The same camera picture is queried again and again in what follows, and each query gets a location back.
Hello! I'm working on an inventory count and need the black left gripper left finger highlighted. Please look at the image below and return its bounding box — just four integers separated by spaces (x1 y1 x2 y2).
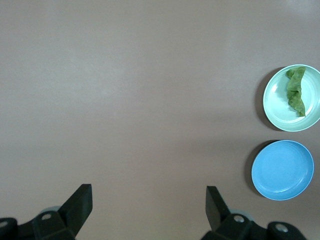
17 184 93 240

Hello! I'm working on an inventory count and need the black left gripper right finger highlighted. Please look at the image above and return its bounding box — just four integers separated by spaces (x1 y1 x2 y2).
199 186 270 240

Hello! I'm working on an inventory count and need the green lettuce leaf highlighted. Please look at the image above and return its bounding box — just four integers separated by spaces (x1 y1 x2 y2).
285 65 307 118

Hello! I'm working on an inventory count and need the blue plate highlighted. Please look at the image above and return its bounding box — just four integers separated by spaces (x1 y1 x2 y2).
251 139 315 201

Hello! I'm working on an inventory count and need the light green plate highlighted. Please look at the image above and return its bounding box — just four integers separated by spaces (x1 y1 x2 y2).
262 64 320 133

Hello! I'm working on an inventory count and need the brown table cover sheet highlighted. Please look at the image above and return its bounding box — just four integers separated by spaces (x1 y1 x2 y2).
0 0 320 240

